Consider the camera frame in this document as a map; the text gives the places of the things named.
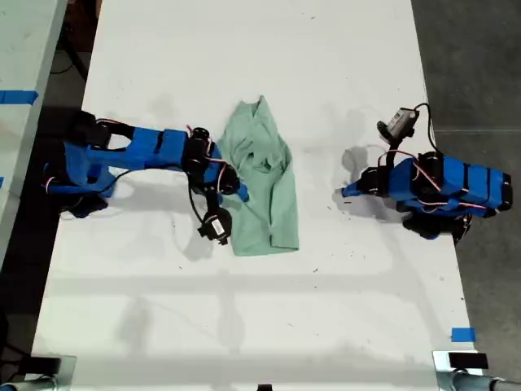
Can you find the short blue tape piece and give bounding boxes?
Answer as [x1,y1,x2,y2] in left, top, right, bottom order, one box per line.
[450,326,477,344]

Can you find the metal table clamp bracket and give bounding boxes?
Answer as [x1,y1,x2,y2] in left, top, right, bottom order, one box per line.
[0,354,78,391]
[431,350,521,391]

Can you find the black camera box with label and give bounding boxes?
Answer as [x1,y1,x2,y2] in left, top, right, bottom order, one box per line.
[197,207,234,246]

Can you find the black camera stalk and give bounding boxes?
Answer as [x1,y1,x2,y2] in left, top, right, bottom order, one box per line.
[381,136,405,169]
[204,186,224,214]

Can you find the long blue tape strip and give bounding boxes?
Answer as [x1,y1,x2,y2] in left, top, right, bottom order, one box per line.
[0,89,40,107]

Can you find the white side table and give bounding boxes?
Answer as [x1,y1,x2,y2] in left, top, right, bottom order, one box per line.
[0,0,69,261]

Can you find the small black box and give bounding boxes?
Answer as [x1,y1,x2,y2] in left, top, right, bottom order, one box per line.
[448,352,489,370]
[25,355,63,374]

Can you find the thin black floor cable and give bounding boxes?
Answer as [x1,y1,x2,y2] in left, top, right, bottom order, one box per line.
[49,38,89,77]

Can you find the black camera cable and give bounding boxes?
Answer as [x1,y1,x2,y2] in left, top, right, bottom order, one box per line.
[411,103,440,156]
[187,178,209,231]

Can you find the grey black camera box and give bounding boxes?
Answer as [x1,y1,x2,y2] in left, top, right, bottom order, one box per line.
[376,107,420,143]

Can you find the pale green T-shirt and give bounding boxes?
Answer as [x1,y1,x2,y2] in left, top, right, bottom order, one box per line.
[215,94,300,258]

